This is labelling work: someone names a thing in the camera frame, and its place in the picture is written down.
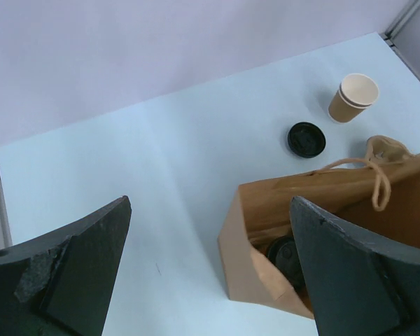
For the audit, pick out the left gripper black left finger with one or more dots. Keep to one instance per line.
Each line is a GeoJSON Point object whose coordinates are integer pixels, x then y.
{"type": "Point", "coordinates": [61, 282]}

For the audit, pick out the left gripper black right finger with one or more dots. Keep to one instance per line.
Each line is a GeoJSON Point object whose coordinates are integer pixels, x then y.
{"type": "Point", "coordinates": [359, 282]}

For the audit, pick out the black plastic cup lid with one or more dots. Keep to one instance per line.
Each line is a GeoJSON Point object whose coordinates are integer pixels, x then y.
{"type": "Point", "coordinates": [306, 140]}
{"type": "Point", "coordinates": [283, 254]}

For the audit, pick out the brown paper bag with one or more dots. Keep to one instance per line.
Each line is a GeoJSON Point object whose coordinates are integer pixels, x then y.
{"type": "Point", "coordinates": [381, 197]}

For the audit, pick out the brown paper cup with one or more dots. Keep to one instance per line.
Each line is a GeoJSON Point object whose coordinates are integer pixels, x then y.
{"type": "Point", "coordinates": [355, 93]}

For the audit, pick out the right aluminium corner post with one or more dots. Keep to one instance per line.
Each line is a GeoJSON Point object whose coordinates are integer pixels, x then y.
{"type": "Point", "coordinates": [403, 36]}

